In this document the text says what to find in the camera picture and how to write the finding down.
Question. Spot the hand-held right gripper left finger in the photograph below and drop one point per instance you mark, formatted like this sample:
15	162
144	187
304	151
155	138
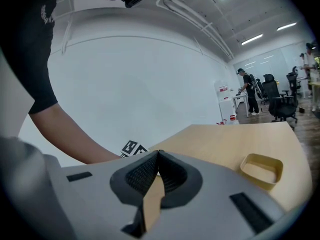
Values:
100	196

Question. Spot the person's left forearm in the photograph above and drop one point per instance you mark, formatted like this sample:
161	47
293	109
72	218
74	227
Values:
70	134

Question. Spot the white cabinet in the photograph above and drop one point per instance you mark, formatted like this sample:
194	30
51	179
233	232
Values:
226	101

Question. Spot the wooden table with white legs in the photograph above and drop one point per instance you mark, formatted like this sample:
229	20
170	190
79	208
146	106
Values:
225	144

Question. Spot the small white table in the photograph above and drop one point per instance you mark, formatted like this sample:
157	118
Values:
240	99

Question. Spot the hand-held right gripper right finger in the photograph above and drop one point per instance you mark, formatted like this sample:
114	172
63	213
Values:
212	191

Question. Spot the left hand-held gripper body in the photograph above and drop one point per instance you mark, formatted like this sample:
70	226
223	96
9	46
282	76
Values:
133	149

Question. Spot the black office chair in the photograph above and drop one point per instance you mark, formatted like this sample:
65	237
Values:
293	84
277	99

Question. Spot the ceiling light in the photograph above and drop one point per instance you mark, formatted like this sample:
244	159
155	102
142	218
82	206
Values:
252	39
286	26

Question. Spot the yellow rectangular container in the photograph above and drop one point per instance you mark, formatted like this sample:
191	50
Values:
262	174

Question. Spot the person's black clothing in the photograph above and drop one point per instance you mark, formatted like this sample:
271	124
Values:
27	46

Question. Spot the red and white box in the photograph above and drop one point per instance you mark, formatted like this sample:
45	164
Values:
223	89

